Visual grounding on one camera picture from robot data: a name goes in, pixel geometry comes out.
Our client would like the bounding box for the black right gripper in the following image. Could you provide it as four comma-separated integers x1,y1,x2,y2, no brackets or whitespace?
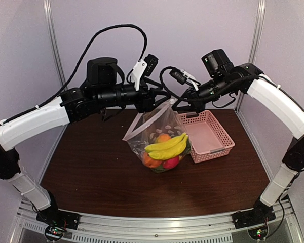
172,72,236,113

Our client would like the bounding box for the clear zip top bag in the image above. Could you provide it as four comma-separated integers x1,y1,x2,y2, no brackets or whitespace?
123,99,187,164

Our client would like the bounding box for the pink perforated plastic basket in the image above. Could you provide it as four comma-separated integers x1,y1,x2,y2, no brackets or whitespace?
177,110,235,164

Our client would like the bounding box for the green orange toy mango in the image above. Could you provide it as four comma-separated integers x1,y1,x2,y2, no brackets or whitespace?
156,133,171,143

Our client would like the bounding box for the yellow toy banana bunch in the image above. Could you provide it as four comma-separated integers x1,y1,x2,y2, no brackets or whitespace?
144,133,189,160

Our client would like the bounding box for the red toy apple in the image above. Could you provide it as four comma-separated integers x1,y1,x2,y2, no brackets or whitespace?
163,156,180,170

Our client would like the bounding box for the orange toy orange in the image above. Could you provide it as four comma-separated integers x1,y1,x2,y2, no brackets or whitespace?
142,152,164,169

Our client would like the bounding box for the green toy bell pepper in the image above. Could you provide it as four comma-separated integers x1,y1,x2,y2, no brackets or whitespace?
151,140,192,174

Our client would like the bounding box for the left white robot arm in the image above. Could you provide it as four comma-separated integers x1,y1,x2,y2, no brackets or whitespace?
0,54,170,225

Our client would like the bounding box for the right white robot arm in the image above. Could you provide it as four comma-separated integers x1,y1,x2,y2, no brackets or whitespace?
172,49,304,224

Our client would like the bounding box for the right round circuit board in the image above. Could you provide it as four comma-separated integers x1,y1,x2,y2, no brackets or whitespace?
248,226,269,241

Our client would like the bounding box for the round circuit board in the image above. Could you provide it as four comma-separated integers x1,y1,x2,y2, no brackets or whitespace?
248,226,269,241
44,226,66,241

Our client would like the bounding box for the left round circuit board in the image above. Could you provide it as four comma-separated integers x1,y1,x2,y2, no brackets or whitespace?
44,226,66,241

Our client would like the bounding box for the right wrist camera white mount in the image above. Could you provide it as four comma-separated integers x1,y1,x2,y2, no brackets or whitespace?
170,68,201,91

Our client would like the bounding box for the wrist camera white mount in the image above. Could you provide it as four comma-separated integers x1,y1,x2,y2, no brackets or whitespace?
170,68,201,91
129,54,159,91

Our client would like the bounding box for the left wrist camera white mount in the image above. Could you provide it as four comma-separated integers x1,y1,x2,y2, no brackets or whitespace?
129,54,159,91

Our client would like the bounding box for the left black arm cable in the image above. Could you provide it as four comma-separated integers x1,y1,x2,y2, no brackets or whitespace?
35,24,148,109

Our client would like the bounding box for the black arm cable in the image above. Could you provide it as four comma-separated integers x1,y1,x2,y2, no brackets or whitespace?
159,66,264,107
35,24,148,109

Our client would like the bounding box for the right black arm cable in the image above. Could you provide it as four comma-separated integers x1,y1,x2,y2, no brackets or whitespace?
159,66,264,107

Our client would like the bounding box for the right aluminium frame post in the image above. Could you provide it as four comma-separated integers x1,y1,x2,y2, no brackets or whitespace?
234,0,266,112

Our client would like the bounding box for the aluminium frame post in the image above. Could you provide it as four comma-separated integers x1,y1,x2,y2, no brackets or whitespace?
42,0,75,112
234,0,266,112

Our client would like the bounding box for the left aluminium frame post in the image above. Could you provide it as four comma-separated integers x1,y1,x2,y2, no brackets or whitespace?
42,0,75,112

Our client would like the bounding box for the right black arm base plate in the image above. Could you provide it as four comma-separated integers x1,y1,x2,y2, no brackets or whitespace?
232,209,276,229

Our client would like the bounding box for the front aluminium rail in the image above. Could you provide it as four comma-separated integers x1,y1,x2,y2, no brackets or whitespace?
10,194,304,243

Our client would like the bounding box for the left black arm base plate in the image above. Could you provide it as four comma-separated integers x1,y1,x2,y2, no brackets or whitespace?
36,207,80,230

